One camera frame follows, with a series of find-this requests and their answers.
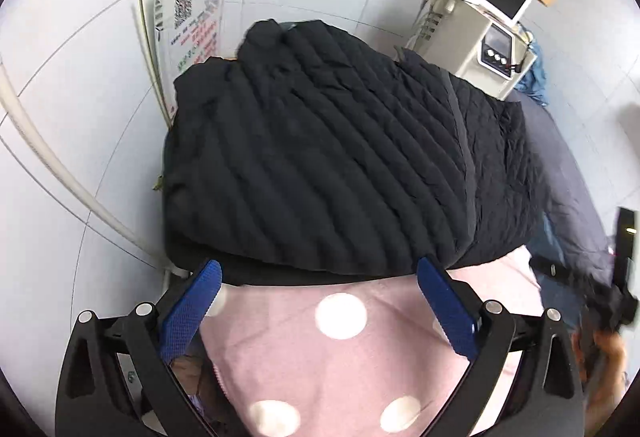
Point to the person's right hand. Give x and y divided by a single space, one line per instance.
611 364

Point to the pink polka-dot blanket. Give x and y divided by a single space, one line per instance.
300 359

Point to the wall poster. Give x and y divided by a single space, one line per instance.
195 17

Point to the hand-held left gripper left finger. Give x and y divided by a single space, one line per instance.
192 312

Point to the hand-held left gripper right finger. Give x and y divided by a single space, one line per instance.
447 312

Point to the grey blanket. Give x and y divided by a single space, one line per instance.
565 167

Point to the black quilted jacket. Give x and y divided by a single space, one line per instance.
325 157

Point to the crumpled blue cloth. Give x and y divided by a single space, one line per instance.
537 74

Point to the white wall pipe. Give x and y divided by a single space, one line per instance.
50 157

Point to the white beauty machine with screen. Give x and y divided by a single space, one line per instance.
465 52

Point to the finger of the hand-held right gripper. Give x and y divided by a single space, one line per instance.
555 269

